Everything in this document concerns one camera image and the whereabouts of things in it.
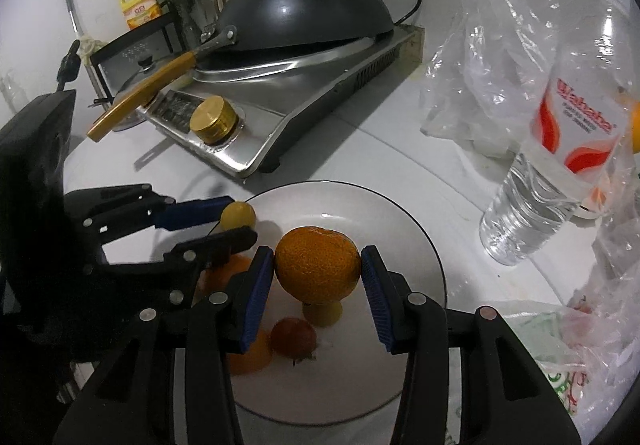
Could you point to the red cherry tomato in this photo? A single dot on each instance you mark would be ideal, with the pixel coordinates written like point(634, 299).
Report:
point(294, 336)

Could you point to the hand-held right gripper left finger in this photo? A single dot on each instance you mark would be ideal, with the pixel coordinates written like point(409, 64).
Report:
point(257, 300)

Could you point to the silver induction cooker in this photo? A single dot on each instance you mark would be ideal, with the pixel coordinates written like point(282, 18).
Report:
point(300, 90)

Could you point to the black metal rack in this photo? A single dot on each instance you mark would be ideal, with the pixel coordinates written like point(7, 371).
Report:
point(125, 41)

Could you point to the grey metal pole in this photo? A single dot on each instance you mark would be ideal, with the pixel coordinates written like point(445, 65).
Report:
point(72, 15)

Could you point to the green printed plastic bag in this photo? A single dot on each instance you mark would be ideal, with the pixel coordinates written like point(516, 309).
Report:
point(550, 335)

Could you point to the tall clear plastic bag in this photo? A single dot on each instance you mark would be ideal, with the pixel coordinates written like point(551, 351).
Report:
point(475, 75)

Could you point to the large orange with leaf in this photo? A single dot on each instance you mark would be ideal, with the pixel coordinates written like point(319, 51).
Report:
point(635, 125)

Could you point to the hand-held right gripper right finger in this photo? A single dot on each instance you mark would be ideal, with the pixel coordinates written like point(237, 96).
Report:
point(377, 300)

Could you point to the clear water bottle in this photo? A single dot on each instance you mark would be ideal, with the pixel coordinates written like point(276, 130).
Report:
point(520, 220)

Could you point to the gold cooker knob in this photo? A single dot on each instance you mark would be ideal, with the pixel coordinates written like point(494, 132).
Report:
point(212, 117)

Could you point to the white round plate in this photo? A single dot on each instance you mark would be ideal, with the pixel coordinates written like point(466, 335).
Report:
point(350, 205)

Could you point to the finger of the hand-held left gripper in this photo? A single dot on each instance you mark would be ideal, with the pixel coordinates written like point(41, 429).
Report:
point(225, 242)
point(195, 212)

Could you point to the steel pot with lid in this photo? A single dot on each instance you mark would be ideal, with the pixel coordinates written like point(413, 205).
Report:
point(132, 75)

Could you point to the crumpled clear plastic bag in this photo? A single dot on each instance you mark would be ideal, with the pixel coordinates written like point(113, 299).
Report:
point(620, 275)

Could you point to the yellow detergent bottle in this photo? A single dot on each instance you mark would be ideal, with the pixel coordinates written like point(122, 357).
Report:
point(140, 7)

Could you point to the tan longan fruit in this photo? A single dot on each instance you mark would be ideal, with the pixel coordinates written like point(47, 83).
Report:
point(322, 314)
point(238, 215)

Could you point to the white cloth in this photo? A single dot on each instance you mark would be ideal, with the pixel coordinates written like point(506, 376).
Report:
point(92, 47)

